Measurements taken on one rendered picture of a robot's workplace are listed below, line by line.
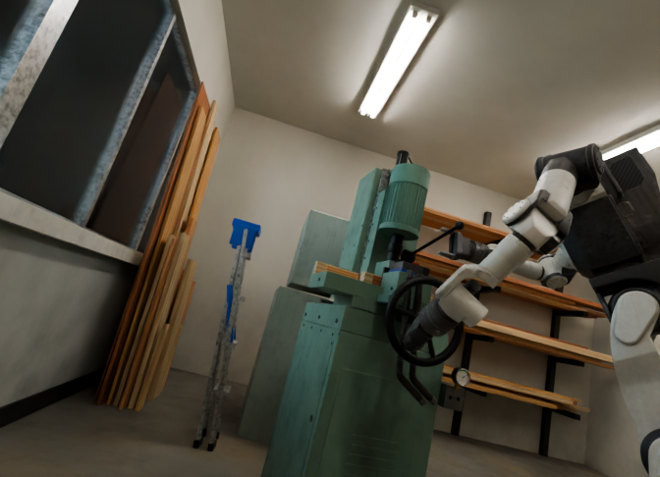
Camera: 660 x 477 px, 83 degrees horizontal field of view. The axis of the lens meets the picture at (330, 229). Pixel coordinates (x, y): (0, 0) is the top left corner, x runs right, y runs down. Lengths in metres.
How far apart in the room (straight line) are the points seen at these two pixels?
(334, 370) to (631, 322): 0.86
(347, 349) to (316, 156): 3.05
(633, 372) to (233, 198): 3.44
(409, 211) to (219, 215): 2.63
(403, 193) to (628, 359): 0.92
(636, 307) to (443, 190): 3.42
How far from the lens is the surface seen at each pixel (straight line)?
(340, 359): 1.36
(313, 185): 4.03
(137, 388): 2.55
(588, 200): 1.32
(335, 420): 1.39
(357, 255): 1.74
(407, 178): 1.64
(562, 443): 5.14
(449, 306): 1.00
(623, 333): 1.25
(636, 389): 1.27
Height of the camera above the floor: 0.72
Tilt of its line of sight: 14 degrees up
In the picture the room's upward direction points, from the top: 15 degrees clockwise
